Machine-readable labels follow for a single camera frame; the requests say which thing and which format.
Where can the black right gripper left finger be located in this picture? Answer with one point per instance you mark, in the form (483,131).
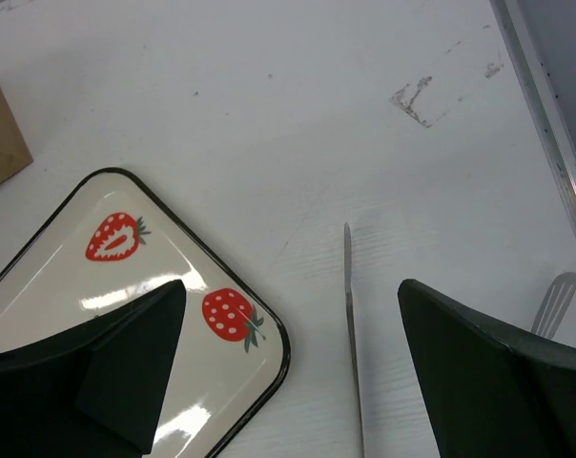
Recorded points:
(96,389)

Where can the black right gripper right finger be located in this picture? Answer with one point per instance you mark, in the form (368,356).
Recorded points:
(490,388)

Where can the metal tongs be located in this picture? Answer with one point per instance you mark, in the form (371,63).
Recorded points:
(550,315)

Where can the strawberry pattern tray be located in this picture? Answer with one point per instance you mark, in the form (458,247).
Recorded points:
(111,241)

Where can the aluminium table edge rail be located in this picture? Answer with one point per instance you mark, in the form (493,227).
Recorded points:
(540,37)

